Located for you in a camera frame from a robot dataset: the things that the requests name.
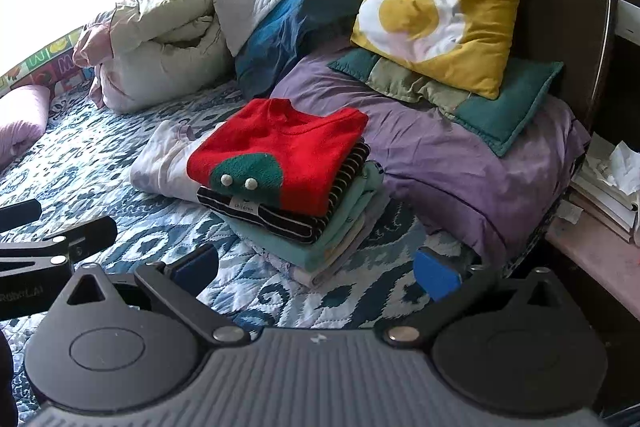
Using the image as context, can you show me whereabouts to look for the red knit sweater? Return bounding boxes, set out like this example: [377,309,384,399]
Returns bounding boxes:
[186,98,368,217]

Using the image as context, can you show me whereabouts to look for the purple duvet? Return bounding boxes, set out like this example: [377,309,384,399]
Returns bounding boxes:
[271,39,589,265]

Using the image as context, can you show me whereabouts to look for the white folded garment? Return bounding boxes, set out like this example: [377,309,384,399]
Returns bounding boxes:
[129,120,224,202]

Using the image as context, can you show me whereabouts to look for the teal folded garment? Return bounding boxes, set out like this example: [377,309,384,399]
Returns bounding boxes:
[218,160,390,272]

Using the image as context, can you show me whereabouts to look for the blue white patterned quilt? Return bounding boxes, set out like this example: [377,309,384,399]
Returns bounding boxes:
[1,82,465,333]

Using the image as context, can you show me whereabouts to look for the black white striped garment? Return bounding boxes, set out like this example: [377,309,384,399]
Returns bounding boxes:
[196,139,370,244]

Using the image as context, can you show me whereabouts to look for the pink pillow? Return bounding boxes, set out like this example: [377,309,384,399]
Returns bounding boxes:
[0,84,50,170]

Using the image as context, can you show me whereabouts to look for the green patchwork pillow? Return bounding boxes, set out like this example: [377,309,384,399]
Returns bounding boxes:
[327,46,565,158]

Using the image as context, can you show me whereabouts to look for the pink bedside table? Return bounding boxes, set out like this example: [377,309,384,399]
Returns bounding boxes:
[546,212,640,319]

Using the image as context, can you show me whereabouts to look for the stack of papers and books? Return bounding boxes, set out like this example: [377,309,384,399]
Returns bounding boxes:
[568,134,639,246]

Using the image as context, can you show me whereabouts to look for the colourful alphabet play mat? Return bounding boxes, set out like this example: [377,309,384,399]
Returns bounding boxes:
[0,27,94,98]

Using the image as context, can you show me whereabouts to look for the cream padded comforter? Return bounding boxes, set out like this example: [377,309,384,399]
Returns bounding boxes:
[73,0,281,114]

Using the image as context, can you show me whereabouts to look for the yellow cartoon cushion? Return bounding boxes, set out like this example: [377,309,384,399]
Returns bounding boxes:
[350,0,520,100]

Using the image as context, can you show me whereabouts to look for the blue blanket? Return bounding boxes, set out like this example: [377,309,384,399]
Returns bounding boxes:
[234,0,362,101]

